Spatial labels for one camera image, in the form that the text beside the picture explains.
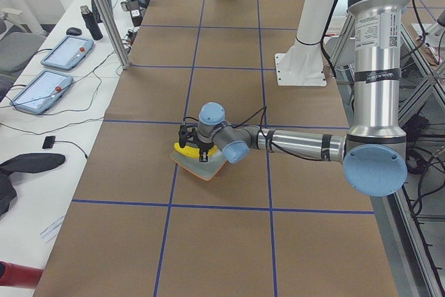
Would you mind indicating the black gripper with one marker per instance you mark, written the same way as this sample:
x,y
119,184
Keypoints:
x,y
204,144

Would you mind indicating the yellow banana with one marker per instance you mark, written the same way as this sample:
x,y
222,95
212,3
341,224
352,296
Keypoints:
x,y
193,152

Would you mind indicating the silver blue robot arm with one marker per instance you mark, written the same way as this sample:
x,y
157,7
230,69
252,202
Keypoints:
x,y
372,153

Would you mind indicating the grey square plate orange rim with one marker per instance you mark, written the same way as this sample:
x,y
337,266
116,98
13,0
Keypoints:
x,y
205,171

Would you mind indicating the black water bottle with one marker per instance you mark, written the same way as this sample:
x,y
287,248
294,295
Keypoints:
x,y
91,23

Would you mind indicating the black computer mouse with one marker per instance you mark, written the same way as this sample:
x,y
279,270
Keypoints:
x,y
73,31

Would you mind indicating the upper blue teach pendant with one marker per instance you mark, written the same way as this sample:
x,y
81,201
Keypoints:
x,y
68,53

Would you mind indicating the blue teach pendant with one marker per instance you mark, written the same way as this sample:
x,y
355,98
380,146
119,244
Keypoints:
x,y
68,53
42,92

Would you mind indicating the small black device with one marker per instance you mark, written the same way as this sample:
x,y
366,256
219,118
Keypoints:
x,y
49,142

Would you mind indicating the lower blue teach pendant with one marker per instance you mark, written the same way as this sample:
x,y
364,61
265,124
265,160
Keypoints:
x,y
42,92

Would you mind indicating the black cloth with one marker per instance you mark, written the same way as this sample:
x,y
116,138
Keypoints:
x,y
30,164

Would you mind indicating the paper sheet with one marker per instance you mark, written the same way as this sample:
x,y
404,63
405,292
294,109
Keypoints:
x,y
52,230

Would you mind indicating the grey office chair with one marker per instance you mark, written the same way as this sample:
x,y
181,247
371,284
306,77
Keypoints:
x,y
17,49

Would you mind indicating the red cylinder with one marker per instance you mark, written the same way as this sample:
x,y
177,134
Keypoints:
x,y
15,275

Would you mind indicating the aluminium frame post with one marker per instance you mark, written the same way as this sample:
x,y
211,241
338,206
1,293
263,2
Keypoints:
x,y
113,33

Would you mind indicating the aluminium frame rack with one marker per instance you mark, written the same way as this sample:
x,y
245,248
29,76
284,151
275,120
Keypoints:
x,y
411,221

